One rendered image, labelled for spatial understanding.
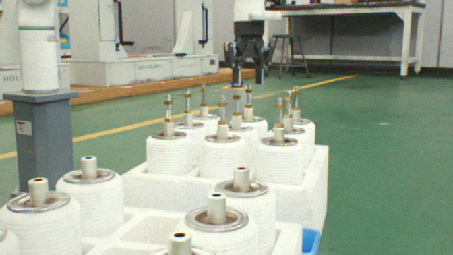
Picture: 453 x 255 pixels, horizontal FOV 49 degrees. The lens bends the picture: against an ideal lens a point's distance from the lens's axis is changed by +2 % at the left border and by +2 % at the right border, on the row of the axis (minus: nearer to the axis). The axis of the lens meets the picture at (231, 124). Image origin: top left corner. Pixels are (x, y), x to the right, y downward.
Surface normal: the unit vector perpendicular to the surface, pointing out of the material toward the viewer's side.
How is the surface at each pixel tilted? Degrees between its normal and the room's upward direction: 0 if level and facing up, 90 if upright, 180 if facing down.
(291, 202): 90
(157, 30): 90
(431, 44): 90
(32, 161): 90
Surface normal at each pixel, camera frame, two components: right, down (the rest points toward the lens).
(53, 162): 0.85, 0.09
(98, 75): -0.52, 0.15
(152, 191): -0.26, 0.18
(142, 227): 0.97, 0.05
